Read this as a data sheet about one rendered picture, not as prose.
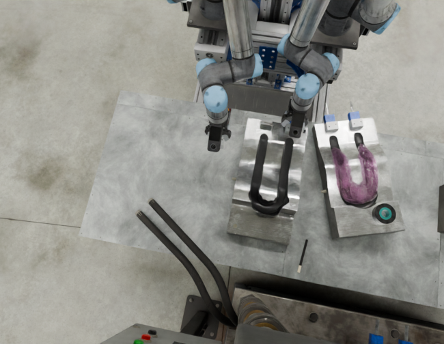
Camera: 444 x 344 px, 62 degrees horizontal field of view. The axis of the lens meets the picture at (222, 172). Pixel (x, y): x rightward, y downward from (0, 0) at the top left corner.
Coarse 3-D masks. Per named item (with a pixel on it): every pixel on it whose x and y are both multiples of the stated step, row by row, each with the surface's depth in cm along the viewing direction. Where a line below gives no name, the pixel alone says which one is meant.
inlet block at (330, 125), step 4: (328, 108) 162; (328, 112) 162; (324, 116) 161; (328, 116) 160; (332, 116) 160; (324, 120) 161; (328, 120) 160; (332, 120) 160; (324, 124) 161; (328, 124) 158; (332, 124) 158; (336, 124) 158; (328, 128) 158; (332, 128) 158; (336, 128) 157
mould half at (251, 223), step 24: (240, 168) 153; (264, 168) 153; (240, 192) 146; (264, 192) 146; (288, 192) 146; (240, 216) 151; (264, 216) 151; (288, 216) 150; (264, 240) 154; (288, 240) 148
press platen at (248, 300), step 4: (244, 300) 126; (248, 300) 126; (252, 300) 126; (256, 300) 125; (260, 300) 126; (240, 304) 126; (244, 304) 125; (264, 304) 126; (240, 308) 125; (308, 336) 125; (324, 340) 125
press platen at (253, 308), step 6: (246, 306) 103; (252, 306) 102; (258, 306) 101; (264, 306) 102; (240, 312) 104; (246, 312) 101; (252, 312) 101; (258, 312) 101; (264, 312) 101; (270, 312) 102; (240, 318) 101; (246, 318) 100
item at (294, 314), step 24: (240, 288) 155; (288, 312) 148; (312, 312) 148; (336, 312) 148; (312, 336) 146; (336, 336) 145; (360, 336) 145; (384, 336) 145; (408, 336) 144; (432, 336) 144
